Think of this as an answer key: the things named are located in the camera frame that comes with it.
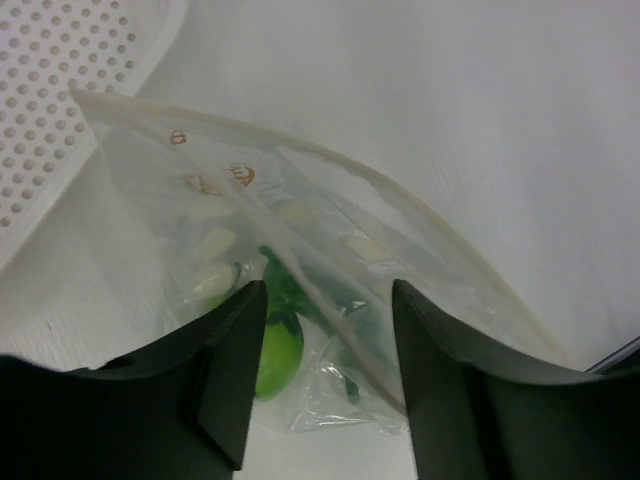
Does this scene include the white perforated plastic basket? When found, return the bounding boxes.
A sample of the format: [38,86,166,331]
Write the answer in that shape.
[1,0,189,266]

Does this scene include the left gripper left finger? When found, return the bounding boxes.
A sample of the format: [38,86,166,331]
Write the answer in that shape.
[1,281,267,479]

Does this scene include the green fake pepper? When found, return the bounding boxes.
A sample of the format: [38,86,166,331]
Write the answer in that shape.
[259,245,336,337]

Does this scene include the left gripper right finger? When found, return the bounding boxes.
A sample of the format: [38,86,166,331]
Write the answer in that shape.
[392,280,639,479]

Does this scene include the clear zip top bag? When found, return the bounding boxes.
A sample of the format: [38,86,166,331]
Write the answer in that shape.
[72,89,570,435]

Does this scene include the green fake melon ball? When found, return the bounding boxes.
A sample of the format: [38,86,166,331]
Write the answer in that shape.
[255,293,304,401]

